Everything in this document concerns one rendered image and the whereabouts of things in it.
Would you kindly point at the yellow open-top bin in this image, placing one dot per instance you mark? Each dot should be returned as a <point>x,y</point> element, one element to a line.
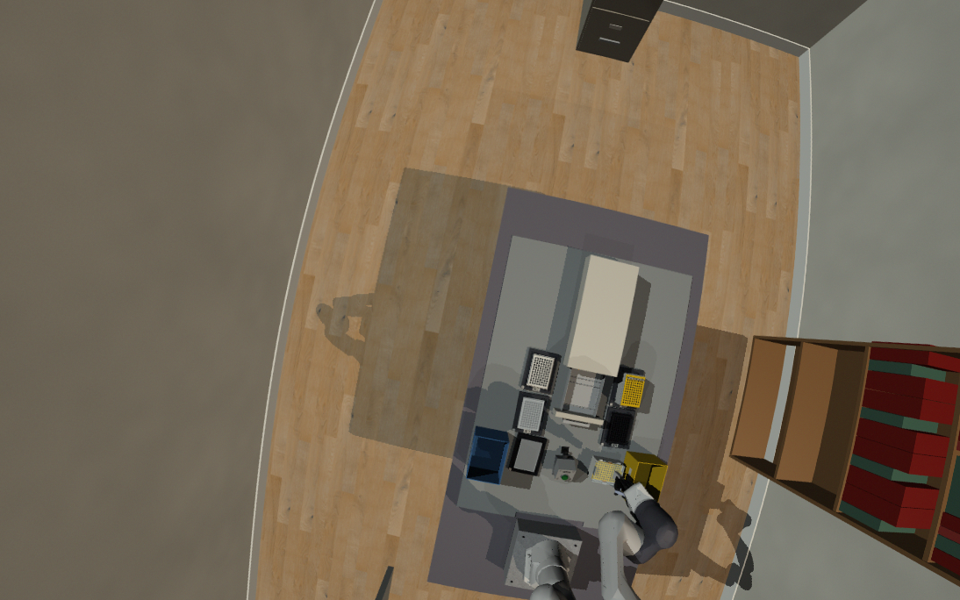
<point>650,476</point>

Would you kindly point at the blue open-top bin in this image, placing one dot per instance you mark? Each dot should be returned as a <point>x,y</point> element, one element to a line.
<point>488,455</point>

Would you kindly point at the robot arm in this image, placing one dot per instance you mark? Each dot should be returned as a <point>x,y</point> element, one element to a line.
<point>619,536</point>

